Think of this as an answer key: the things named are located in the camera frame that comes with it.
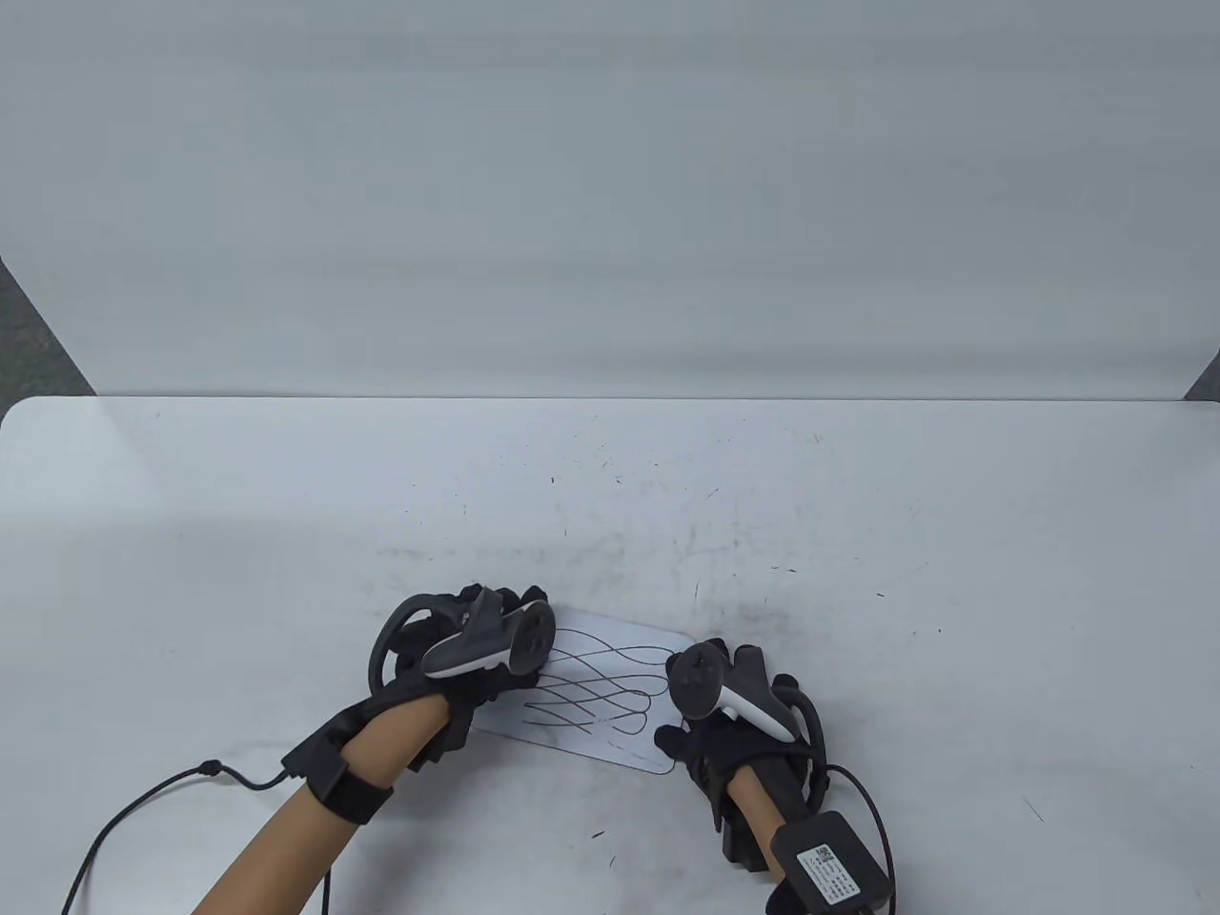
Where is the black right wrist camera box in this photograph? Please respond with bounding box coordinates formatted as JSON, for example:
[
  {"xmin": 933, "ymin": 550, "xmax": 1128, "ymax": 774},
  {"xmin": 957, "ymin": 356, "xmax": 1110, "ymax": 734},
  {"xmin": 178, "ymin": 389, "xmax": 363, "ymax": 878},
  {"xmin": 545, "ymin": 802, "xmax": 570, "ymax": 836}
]
[{"xmin": 768, "ymin": 810, "xmax": 893, "ymax": 915}]

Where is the grey white right hand controller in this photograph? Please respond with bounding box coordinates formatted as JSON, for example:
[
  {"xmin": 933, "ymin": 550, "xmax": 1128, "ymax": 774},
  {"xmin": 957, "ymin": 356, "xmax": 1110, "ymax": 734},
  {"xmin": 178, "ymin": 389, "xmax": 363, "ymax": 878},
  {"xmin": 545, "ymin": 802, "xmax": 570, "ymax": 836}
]
[{"xmin": 667, "ymin": 640, "xmax": 828, "ymax": 773}]

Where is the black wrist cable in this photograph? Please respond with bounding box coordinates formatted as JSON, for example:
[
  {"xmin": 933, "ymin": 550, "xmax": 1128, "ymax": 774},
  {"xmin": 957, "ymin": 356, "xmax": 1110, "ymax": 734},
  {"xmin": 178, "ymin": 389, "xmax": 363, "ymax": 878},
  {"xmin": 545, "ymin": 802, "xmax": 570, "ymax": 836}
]
[
  {"xmin": 62, "ymin": 760, "xmax": 287, "ymax": 915},
  {"xmin": 827, "ymin": 762, "xmax": 899, "ymax": 915}
]

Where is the person's right hand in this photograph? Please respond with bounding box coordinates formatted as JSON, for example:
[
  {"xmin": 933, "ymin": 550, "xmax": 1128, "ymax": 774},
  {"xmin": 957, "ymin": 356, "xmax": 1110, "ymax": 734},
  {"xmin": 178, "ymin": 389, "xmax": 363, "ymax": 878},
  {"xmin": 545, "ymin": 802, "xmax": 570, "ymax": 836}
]
[{"xmin": 655, "ymin": 643, "xmax": 830, "ymax": 838}]

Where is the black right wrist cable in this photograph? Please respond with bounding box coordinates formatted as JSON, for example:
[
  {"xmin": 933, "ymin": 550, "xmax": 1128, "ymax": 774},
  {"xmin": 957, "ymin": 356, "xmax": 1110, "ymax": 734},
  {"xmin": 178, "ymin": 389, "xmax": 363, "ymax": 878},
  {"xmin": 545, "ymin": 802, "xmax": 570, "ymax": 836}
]
[{"xmin": 827, "ymin": 762, "xmax": 899, "ymax": 915}]

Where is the white backdrop panel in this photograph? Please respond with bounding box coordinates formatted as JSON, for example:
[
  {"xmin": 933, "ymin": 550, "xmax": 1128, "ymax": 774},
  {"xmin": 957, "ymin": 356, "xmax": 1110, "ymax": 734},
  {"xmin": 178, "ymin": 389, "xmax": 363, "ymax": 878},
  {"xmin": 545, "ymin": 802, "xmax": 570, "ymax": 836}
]
[{"xmin": 0, "ymin": 0, "xmax": 1220, "ymax": 401}]

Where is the small white whiteboard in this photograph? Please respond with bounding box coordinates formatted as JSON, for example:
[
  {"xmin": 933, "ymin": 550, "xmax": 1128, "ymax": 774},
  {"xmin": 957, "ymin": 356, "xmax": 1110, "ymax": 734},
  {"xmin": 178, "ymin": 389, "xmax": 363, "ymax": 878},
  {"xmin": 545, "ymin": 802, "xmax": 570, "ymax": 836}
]
[{"xmin": 472, "ymin": 610, "xmax": 697, "ymax": 773}]

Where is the person's left hand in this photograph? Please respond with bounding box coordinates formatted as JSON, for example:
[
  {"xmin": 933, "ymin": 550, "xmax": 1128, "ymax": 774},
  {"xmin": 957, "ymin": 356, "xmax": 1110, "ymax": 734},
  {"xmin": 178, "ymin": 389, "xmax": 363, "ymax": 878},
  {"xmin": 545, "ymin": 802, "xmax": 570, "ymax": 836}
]
[{"xmin": 381, "ymin": 583, "xmax": 556, "ymax": 773}]

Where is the person's left forearm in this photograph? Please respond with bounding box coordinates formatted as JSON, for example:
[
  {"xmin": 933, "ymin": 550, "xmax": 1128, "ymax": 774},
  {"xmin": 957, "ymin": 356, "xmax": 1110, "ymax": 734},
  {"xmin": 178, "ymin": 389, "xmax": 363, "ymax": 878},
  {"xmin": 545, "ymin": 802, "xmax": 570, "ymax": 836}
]
[{"xmin": 191, "ymin": 696, "xmax": 451, "ymax": 915}]

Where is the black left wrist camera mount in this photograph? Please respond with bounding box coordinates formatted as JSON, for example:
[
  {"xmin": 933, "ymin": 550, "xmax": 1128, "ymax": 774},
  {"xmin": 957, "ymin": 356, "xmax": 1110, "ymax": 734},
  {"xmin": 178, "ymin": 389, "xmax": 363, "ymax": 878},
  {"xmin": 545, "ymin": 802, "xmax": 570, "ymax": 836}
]
[{"xmin": 281, "ymin": 696, "xmax": 449, "ymax": 826}]

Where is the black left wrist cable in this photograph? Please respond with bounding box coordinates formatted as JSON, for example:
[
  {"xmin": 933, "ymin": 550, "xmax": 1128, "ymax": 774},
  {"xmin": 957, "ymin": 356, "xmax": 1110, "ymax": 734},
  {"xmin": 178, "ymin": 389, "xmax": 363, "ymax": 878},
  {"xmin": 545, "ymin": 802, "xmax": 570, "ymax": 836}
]
[{"xmin": 62, "ymin": 760, "xmax": 287, "ymax": 915}]

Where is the person's right forearm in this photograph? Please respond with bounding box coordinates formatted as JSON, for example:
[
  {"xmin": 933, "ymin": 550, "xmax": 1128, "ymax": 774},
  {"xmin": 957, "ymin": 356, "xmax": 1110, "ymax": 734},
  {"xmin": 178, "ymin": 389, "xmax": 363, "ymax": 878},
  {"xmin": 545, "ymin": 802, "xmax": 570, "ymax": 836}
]
[{"xmin": 729, "ymin": 762, "xmax": 797, "ymax": 859}]

